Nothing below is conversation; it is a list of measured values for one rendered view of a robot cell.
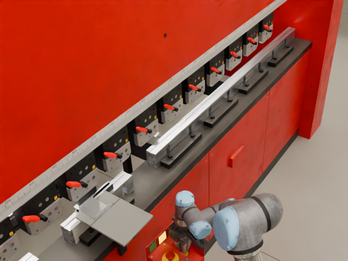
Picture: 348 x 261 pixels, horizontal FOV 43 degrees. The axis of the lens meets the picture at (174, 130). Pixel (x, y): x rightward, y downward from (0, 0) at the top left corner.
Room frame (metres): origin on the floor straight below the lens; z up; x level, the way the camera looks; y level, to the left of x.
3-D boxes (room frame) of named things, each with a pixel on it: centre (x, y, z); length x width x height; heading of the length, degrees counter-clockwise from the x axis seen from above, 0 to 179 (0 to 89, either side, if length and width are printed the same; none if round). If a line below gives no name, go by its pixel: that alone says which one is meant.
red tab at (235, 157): (2.02, -0.37, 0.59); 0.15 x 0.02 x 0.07; 142
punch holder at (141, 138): (1.61, 0.15, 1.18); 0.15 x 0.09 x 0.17; 142
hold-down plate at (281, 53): (2.70, -0.77, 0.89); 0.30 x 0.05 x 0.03; 142
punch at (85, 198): (1.31, 0.38, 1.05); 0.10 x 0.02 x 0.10; 142
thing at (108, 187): (1.34, 0.36, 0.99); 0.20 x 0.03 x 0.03; 142
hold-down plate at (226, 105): (2.07, -0.28, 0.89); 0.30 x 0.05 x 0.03; 142
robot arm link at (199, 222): (1.14, -0.08, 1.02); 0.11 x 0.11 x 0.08; 25
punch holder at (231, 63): (2.24, -0.34, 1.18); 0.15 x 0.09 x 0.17; 142
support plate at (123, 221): (1.22, 0.26, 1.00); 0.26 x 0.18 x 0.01; 52
